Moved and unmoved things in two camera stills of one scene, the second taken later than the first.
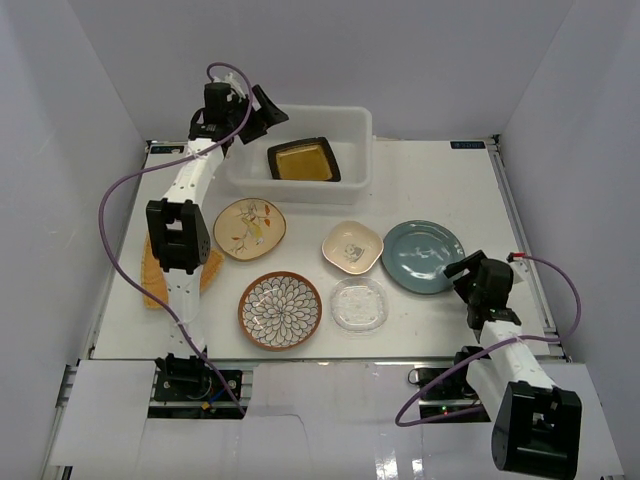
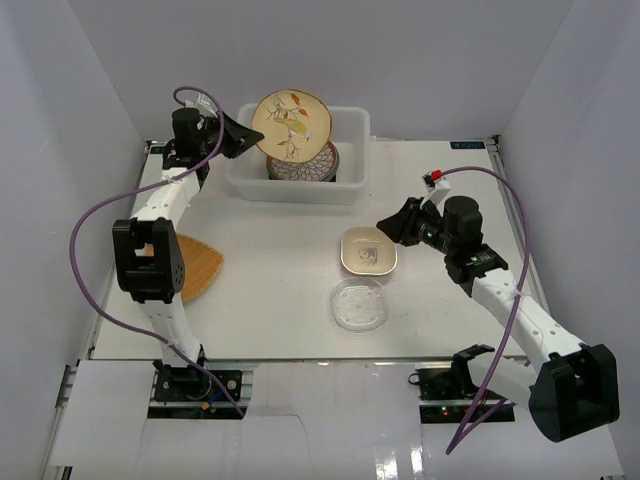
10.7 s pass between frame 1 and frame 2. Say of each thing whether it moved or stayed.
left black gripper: moved
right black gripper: moved
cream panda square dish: moved
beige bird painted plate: moved
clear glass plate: stayed
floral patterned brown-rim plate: moved
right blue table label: stayed
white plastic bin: stayed
